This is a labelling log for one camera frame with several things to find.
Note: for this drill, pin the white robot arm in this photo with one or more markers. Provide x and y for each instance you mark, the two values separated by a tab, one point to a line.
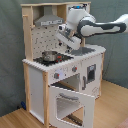
80	22

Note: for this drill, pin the white oven door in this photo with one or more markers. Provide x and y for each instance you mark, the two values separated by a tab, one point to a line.
63	102

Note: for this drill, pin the red left oven knob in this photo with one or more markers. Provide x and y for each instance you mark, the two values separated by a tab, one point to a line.
56	75

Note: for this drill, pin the wooden toy kitchen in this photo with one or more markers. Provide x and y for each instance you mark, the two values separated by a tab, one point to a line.
39	78

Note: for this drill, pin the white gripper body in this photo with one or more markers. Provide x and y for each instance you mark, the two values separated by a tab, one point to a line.
66	36

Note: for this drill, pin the small metal pot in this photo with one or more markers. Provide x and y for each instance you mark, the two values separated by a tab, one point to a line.
49	55

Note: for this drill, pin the black toy stovetop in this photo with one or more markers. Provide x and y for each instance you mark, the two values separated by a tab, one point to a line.
60	58

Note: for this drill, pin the red oven knob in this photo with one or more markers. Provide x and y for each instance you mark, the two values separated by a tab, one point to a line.
56	75
74	69

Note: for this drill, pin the grey toy sink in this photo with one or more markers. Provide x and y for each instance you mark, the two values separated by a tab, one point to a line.
81	51

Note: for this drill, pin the red right oven knob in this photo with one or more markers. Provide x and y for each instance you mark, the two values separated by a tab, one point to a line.
74	69

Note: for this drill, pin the grey range hood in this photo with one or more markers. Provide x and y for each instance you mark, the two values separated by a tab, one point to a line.
48	18

